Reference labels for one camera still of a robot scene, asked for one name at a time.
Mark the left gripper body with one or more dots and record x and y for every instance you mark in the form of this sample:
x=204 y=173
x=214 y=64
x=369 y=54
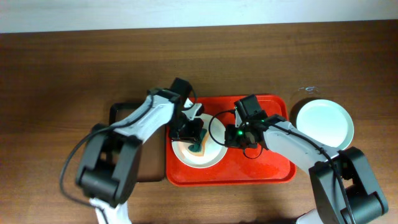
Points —
x=189 y=135

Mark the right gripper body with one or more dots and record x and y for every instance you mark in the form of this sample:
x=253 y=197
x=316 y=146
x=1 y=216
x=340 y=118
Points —
x=232 y=140

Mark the green yellow sponge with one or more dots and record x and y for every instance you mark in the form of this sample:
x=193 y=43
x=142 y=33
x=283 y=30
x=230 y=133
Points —
x=197 y=149

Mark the white plate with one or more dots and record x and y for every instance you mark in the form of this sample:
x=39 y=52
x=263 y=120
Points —
x=214 y=152

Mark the pale green plate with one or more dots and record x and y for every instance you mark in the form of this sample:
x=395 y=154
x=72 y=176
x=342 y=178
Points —
x=327 y=122

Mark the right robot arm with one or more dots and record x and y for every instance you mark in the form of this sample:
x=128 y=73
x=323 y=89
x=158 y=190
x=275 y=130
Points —
x=344 y=186

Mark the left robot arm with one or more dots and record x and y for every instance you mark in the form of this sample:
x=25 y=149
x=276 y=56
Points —
x=108 y=169

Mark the black rectangular tray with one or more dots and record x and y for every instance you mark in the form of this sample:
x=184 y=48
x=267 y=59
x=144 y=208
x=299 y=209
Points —
x=152 y=163

